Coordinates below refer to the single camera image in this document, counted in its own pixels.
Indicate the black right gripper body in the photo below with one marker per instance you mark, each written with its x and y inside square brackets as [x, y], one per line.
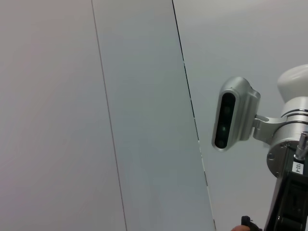
[288, 204]

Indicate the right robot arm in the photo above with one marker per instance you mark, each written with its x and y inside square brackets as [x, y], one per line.
[286, 130]

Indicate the silver camera bracket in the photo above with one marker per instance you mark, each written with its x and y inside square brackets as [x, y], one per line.
[267, 122]

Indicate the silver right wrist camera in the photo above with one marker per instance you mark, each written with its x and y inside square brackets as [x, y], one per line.
[238, 113]

